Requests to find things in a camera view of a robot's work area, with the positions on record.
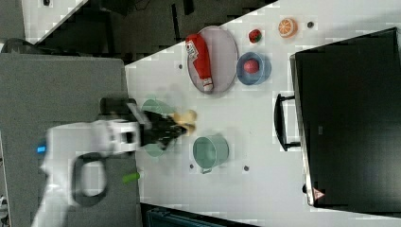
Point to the toy strawberry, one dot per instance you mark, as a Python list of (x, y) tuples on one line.
[(255, 36)]

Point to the green metal cup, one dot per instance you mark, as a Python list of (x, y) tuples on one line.
[(210, 151)]

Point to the black cylinder post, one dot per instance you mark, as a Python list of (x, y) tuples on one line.
[(115, 105)]

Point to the black toaster oven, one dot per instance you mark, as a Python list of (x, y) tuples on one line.
[(348, 105)]

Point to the blue bowl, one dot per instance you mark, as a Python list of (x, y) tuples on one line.
[(259, 77)]

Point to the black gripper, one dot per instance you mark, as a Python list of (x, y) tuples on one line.
[(156, 128)]

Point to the grey round plate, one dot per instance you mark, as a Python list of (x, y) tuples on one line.
[(223, 56)]

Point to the peeled yellow toy banana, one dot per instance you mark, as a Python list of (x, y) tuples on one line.
[(186, 120)]

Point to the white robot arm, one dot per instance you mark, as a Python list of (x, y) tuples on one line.
[(76, 155)]

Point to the toy orange half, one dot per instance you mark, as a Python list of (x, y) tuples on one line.
[(287, 28)]

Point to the red ketchup bottle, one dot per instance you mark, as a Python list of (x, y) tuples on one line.
[(198, 54)]

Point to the red toy ball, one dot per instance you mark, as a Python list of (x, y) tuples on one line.
[(251, 66)]

